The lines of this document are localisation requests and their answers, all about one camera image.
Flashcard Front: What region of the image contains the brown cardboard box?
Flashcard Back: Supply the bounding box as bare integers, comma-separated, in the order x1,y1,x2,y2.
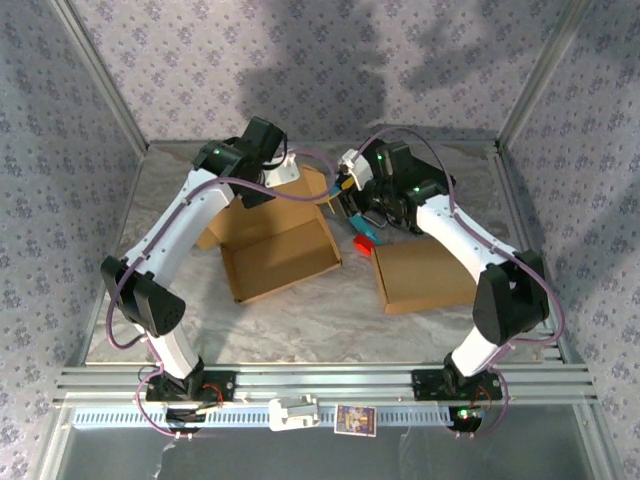
369,238,482,315
195,164,344,306

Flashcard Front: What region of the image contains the small picture card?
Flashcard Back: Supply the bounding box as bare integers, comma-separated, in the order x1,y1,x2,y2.
333,403,377,438

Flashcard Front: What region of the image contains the black controller board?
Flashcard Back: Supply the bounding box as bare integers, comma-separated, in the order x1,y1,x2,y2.
164,407,224,434
448,405,484,432

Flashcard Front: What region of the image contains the grey metal panel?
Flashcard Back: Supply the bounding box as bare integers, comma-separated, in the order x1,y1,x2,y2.
37,405,626,480

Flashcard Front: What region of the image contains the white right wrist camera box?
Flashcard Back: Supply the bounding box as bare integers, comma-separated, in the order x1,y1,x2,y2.
336,148,375,192

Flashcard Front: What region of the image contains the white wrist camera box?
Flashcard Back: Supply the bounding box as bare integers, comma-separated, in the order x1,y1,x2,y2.
261,153,304,190
336,148,375,192

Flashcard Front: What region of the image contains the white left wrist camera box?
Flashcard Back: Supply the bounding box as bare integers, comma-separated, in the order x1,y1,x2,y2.
261,153,304,190

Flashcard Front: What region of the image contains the aluminium side rail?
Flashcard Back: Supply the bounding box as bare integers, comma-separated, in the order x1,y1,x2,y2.
492,139,589,369
64,142,151,369

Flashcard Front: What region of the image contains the aluminium frame post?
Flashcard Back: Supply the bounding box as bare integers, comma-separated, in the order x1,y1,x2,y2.
49,0,151,151
497,0,596,146

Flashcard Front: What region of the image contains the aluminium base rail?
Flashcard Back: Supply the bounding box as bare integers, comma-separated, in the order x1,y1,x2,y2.
52,363,599,407

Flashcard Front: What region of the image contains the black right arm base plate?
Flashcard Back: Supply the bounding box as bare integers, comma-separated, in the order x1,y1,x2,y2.
410,368,503,402

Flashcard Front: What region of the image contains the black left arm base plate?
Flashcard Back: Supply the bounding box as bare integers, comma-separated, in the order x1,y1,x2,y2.
144,369,237,404

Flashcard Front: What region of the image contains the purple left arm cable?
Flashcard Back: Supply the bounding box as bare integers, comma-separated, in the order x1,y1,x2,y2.
106,148,337,441

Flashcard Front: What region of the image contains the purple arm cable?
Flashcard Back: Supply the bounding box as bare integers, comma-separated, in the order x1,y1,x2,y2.
106,148,337,441
349,127,566,441

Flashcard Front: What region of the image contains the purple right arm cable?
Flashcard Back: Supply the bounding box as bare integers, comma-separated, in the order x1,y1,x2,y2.
349,127,566,441

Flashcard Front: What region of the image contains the white plastic bracket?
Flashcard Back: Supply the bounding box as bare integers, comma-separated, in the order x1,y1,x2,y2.
268,394,321,432

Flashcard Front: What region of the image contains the white slotted cable duct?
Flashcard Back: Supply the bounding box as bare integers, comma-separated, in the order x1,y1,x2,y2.
72,405,484,430

